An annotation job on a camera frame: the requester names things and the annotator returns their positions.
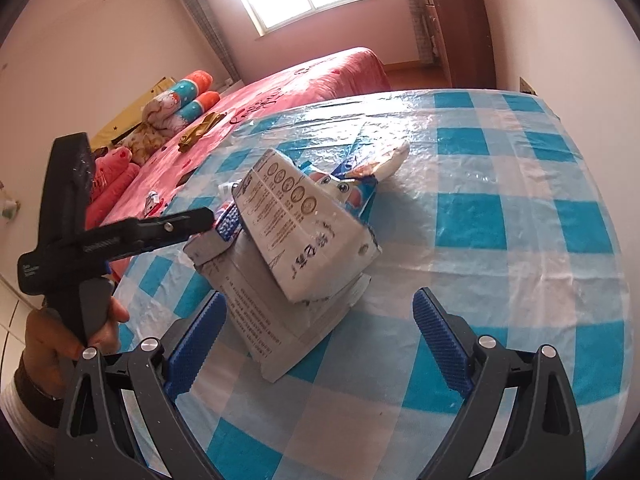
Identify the blue cow print bag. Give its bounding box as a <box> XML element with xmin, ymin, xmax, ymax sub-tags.
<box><xmin>295</xmin><ymin>139</ymin><xmax>412</xmax><ymax>226</ymax></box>

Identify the yellow headboard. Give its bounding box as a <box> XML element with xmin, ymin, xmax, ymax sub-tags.
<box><xmin>95</xmin><ymin>76</ymin><xmax>176</xmax><ymax>148</ymax></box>

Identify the person's left hand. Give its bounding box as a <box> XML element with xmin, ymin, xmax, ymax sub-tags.
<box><xmin>22</xmin><ymin>296</ymin><xmax>130</xmax><ymax>363</ymax></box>

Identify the blue red printed packet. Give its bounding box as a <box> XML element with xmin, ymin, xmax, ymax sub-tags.
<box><xmin>214</xmin><ymin>199</ymin><xmax>247</xmax><ymax>247</ymax></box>

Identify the blue checkered tablecloth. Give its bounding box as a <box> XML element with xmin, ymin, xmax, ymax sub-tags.
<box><xmin>107</xmin><ymin>87</ymin><xmax>633</xmax><ymax>480</ymax></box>

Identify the grey checked curtain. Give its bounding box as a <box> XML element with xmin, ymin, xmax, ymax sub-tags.
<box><xmin>167</xmin><ymin>0</ymin><xmax>243</xmax><ymax>83</ymax></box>

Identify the floral print pillow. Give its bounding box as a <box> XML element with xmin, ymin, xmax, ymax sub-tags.
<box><xmin>122</xmin><ymin>119</ymin><xmax>168</xmax><ymax>166</ymax></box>

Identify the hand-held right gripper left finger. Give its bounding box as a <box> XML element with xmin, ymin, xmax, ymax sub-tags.
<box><xmin>54</xmin><ymin>291</ymin><xmax>228</xmax><ymax>480</ymax></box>

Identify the person's left forearm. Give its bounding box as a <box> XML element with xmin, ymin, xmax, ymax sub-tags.
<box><xmin>0</xmin><ymin>350</ymin><xmax>68</xmax><ymax>466</ymax></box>

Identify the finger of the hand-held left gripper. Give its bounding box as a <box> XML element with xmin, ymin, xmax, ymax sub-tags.
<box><xmin>127</xmin><ymin>207</ymin><xmax>217</xmax><ymax>254</ymax></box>

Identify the small wall fixture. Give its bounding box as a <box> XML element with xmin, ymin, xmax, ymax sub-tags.
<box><xmin>0</xmin><ymin>180</ymin><xmax>22</xmax><ymax>222</ymax></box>

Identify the brown gold wrapper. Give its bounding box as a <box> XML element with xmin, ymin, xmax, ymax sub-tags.
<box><xmin>177</xmin><ymin>112</ymin><xmax>226</xmax><ymax>153</ymax></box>

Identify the pink plush blanket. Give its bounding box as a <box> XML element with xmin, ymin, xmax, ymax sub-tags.
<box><xmin>85</xmin><ymin>146</ymin><xmax>142</xmax><ymax>228</ymax></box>

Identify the patterned curtain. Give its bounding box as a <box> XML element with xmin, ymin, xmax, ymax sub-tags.
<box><xmin>404</xmin><ymin>0</ymin><xmax>436</xmax><ymax>66</ymax></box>

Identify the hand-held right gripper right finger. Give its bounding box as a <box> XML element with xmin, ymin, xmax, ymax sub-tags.
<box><xmin>412</xmin><ymin>287</ymin><xmax>587</xmax><ymax>480</ymax></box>

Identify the orange blue bolster pillow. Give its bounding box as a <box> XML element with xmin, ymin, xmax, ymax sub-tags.
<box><xmin>172</xmin><ymin>91</ymin><xmax>222</xmax><ymax>131</ymax></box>
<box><xmin>142</xmin><ymin>71</ymin><xmax>214</xmax><ymax>133</ymax></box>

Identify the pink bed blanket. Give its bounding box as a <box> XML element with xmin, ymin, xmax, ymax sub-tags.
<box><xmin>85</xmin><ymin>46</ymin><xmax>392</xmax><ymax>231</ymax></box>

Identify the white printed milk powder bag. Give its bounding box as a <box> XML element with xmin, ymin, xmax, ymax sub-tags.
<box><xmin>235</xmin><ymin>149</ymin><xmax>384</xmax><ymax>306</ymax></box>

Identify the brown wooden wardrobe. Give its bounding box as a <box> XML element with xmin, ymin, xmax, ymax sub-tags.
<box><xmin>422</xmin><ymin>0</ymin><xmax>498</xmax><ymax>88</ymax></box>

